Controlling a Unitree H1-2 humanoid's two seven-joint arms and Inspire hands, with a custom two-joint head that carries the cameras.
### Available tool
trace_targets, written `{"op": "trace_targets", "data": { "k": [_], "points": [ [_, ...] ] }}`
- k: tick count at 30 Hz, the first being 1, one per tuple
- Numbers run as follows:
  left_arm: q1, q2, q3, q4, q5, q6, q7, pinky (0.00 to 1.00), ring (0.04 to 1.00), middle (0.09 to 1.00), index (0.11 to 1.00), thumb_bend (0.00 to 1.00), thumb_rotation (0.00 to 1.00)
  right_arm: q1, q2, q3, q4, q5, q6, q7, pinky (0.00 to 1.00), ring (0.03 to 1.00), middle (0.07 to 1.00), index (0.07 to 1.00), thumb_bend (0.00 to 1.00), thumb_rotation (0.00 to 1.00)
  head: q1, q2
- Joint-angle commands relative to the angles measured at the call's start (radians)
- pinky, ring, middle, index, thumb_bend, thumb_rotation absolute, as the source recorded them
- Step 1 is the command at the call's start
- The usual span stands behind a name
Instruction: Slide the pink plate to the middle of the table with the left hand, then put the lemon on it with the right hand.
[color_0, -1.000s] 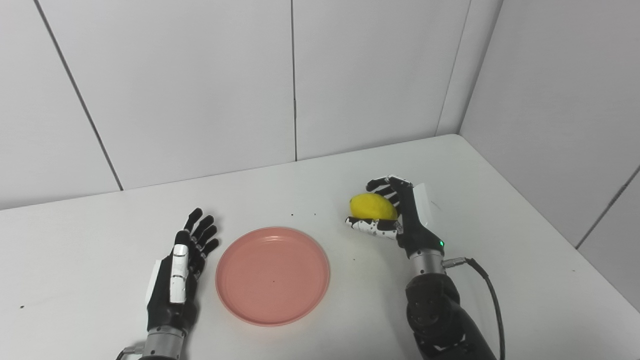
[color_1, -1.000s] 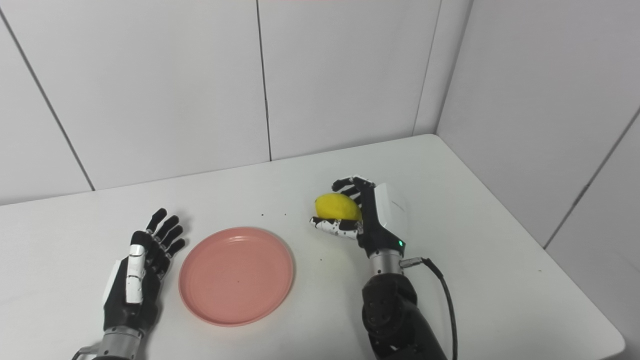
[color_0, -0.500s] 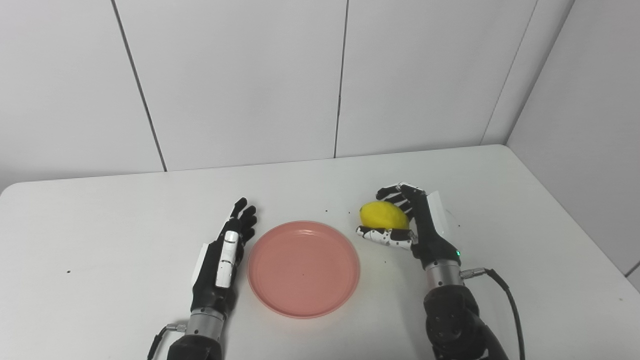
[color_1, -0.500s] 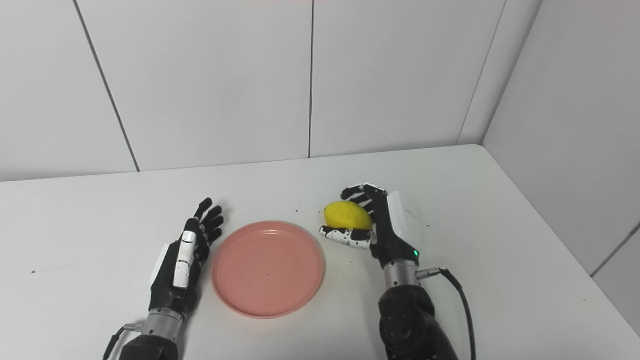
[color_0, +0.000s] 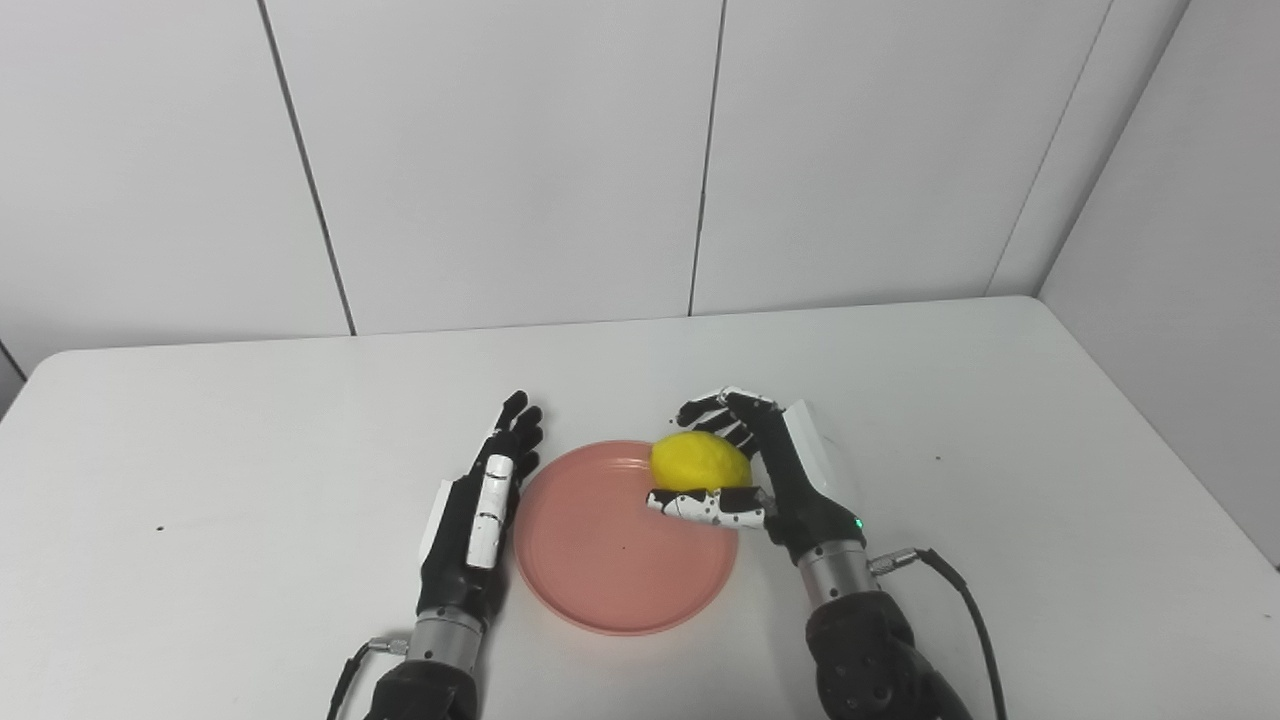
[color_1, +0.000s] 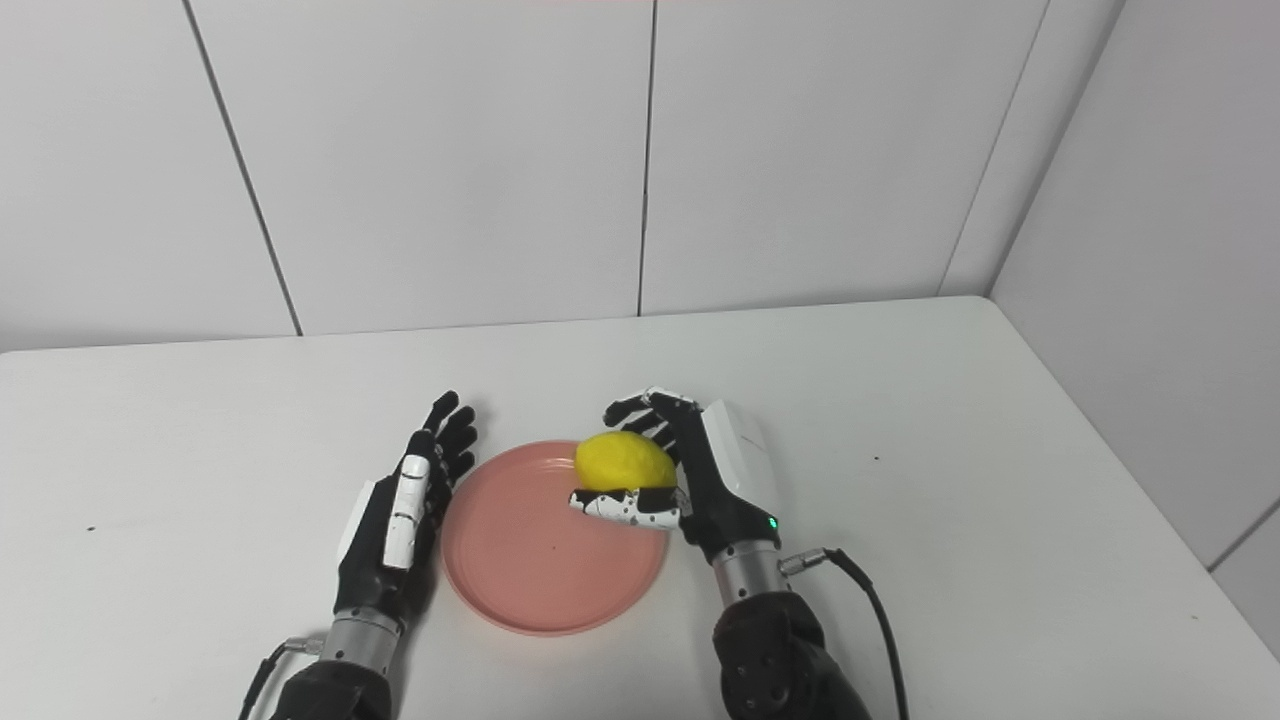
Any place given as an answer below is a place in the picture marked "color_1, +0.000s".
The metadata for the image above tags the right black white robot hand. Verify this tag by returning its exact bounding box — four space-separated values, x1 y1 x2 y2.
568 387 783 564

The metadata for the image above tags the pink round plate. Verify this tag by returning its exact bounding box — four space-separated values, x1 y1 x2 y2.
441 440 669 637

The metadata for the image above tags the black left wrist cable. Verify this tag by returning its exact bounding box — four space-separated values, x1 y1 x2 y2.
238 636 329 720

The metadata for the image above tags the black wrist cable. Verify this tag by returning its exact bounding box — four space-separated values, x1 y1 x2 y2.
238 636 329 720
778 547 911 720

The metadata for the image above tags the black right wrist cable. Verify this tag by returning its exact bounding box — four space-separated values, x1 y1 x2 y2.
778 547 911 720

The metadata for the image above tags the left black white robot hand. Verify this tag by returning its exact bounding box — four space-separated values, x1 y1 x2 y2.
333 390 479 626

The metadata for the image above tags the yellow lemon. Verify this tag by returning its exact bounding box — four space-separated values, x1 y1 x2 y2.
574 431 679 493

